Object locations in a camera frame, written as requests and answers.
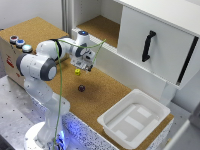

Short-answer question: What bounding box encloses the blue button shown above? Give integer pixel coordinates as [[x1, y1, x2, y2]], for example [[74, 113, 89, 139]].
[[15, 38, 26, 49]]

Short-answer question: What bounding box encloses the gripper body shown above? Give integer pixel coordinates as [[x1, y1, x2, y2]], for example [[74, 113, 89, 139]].
[[69, 48, 95, 73]]

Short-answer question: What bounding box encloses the black door handle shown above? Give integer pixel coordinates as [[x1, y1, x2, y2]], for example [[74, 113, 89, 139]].
[[141, 30, 157, 63]]

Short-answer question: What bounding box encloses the green button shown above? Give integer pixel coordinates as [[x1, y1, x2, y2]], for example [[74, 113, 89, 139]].
[[21, 43, 34, 54]]

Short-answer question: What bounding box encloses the yellow block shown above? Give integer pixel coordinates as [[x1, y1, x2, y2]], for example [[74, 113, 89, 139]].
[[74, 68, 82, 76]]

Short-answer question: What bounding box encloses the green cable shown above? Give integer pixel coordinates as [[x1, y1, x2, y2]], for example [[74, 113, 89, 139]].
[[52, 38, 108, 150]]

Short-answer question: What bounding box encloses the white cabinet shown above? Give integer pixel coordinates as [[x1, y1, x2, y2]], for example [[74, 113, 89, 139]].
[[61, 0, 200, 107]]

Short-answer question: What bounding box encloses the white plastic box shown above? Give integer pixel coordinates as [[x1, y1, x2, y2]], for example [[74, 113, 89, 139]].
[[96, 88, 171, 149]]

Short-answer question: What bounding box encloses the white sliding door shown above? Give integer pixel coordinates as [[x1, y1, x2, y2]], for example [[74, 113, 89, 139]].
[[116, 5, 200, 87]]

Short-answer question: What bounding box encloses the red button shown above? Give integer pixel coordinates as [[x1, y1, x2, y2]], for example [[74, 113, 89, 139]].
[[9, 35, 20, 45]]

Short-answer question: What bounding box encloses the purple block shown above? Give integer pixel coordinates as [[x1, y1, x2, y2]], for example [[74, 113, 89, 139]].
[[77, 84, 86, 93]]

